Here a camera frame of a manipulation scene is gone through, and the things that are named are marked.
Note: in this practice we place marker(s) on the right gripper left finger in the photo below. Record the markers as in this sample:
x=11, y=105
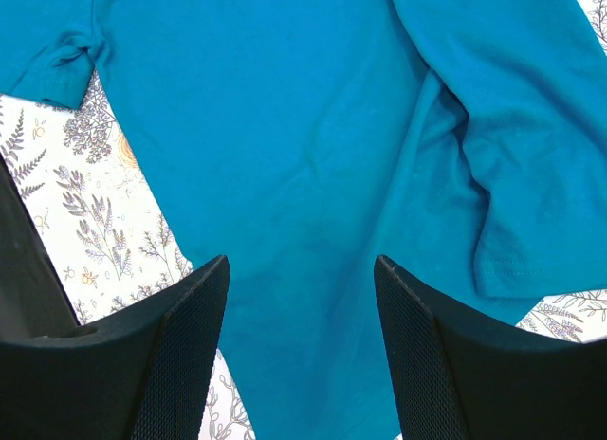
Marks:
x=140, y=373

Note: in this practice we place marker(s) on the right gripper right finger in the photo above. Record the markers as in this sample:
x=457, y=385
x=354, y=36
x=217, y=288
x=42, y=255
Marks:
x=460, y=374

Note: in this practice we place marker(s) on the blue t shirt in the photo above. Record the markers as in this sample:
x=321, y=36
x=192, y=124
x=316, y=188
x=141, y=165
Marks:
x=308, y=151

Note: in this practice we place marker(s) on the floral table mat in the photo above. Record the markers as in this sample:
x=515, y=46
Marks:
x=95, y=212

